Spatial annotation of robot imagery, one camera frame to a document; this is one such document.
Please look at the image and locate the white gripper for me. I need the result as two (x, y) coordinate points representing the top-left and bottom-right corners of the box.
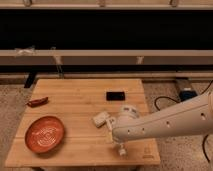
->
(114, 105), (140, 156)

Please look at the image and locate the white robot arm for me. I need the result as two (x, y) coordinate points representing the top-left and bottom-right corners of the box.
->
(112, 92), (213, 144)

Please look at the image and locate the black rectangular object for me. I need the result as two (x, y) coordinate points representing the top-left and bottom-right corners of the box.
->
(106, 92), (125, 101)

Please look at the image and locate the wooden table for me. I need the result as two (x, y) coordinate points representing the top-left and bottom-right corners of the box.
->
(5, 79), (160, 167)

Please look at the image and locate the orange ceramic bowl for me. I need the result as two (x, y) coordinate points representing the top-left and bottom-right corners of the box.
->
(25, 116), (65, 154)

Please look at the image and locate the blue power adapter box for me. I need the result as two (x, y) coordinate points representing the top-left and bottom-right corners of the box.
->
(179, 90), (197, 101)

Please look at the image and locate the red chili pepper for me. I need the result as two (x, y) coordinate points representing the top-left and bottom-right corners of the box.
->
(27, 97), (49, 107)

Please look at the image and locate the white railing beam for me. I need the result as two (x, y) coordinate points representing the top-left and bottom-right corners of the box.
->
(0, 50), (213, 66)

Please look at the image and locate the black cable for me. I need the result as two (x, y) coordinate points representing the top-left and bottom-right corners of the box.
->
(153, 79), (213, 164)

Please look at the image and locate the black table leg bracket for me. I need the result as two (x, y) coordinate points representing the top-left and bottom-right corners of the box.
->
(24, 72), (37, 88)

